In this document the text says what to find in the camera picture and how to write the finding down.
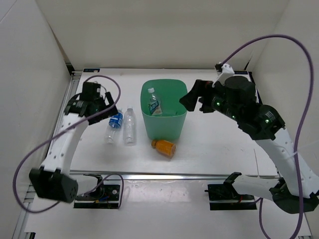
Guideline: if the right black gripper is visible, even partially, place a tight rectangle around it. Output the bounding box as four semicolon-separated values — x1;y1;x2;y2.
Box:
179;80;242;122

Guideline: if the blue label plastic bottle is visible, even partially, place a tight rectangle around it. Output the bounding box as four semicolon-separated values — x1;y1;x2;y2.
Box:
105;108;123;144

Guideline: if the white orange label bottle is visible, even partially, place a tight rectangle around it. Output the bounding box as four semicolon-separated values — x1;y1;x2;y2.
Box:
148;88;162;116

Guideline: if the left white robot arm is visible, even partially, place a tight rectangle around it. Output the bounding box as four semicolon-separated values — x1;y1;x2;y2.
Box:
29;82;118;203

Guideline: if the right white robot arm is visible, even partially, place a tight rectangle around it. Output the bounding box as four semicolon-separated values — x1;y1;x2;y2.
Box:
179;76;319;214

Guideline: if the green plastic bin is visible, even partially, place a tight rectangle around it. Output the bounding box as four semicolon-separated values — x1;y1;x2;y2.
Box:
140;79;187;141

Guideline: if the clear plastic bottle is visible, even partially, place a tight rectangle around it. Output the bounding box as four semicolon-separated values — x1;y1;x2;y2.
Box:
123;107;137;146

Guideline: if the orange plastic bottle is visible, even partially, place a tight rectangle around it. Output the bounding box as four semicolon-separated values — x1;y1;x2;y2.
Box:
151;140;176;158

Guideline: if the aluminium left rail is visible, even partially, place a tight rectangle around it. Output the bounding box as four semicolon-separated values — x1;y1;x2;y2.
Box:
65;71;82;101

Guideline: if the aluminium rail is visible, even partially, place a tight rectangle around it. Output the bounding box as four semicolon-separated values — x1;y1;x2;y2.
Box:
65;71;82;101
67;170;234;181

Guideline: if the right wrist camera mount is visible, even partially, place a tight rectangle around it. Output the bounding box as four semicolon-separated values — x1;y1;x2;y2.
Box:
212;63;235;88

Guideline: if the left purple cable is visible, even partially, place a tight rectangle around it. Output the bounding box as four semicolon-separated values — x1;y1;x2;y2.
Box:
12;75;125;214

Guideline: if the purple cable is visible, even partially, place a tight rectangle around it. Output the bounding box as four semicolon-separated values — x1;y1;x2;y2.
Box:
220;34;314;239
12;75;125;214

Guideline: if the aluminium front rail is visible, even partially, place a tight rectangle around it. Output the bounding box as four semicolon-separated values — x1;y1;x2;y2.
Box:
67;170;234;181

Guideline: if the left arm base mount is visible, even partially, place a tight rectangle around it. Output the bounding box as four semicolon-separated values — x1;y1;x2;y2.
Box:
73;174;124;210

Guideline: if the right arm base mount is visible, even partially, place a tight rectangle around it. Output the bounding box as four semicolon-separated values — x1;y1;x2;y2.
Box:
204;172;257;211

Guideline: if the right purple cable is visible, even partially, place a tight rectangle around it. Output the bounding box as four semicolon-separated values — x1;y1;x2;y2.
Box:
220;34;314;239

